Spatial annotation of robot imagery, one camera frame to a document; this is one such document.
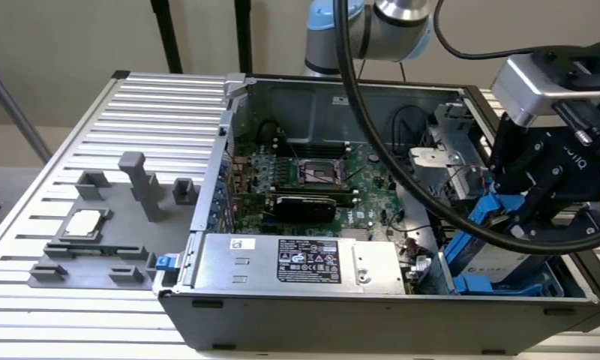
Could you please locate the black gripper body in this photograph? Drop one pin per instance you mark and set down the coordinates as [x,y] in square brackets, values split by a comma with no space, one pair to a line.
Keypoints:
[585,176]

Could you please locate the hard disk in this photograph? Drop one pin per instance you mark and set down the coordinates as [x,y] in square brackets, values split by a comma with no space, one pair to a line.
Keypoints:
[510,262]

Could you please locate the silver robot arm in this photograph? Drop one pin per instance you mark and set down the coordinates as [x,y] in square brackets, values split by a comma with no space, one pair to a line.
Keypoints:
[390,33]

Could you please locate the empty blue disk caddy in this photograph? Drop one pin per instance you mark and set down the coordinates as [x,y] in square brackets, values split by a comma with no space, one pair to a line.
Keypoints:
[473,285]

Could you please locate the metal drive cage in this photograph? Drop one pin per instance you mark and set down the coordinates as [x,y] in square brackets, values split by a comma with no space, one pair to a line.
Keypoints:
[440,161]

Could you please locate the green motherboard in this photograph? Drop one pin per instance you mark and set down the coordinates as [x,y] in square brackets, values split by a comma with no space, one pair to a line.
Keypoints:
[375,202]

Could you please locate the black RAM slot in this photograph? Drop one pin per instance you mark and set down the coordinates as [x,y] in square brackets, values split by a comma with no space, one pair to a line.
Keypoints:
[350,195]
[315,189]

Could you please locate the silver chipset heatsink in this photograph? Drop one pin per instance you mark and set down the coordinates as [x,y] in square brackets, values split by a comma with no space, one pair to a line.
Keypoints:
[355,234]

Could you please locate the CPU socket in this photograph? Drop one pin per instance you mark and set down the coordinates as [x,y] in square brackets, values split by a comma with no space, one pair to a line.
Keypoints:
[320,172]

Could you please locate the black graphics card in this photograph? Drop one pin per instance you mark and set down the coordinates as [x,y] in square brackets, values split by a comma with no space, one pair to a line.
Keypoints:
[304,206]

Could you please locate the black PC case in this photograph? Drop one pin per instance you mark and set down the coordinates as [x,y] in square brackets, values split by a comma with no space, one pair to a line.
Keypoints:
[330,322]

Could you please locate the black stand leg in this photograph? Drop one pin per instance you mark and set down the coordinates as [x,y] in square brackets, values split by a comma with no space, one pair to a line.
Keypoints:
[243,37]
[167,37]

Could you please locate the silver power supply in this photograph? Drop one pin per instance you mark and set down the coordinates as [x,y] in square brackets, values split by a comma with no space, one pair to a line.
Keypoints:
[220,270]

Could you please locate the blue case latch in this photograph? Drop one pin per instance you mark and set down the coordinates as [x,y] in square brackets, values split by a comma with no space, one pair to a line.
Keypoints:
[166,262]

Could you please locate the grey parts rack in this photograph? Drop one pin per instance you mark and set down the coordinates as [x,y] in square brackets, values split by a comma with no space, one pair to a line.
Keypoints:
[144,236]

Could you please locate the green RAM stick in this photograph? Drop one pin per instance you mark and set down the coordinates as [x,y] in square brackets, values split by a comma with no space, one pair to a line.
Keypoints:
[95,249]

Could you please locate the silver CPU chip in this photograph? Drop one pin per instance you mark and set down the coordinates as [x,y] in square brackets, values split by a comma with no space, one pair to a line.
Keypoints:
[83,223]

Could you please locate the grey metal pole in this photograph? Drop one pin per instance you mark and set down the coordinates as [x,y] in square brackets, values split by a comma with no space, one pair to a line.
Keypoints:
[15,108]

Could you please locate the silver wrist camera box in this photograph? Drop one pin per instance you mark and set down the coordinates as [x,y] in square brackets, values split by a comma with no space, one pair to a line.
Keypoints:
[521,90]

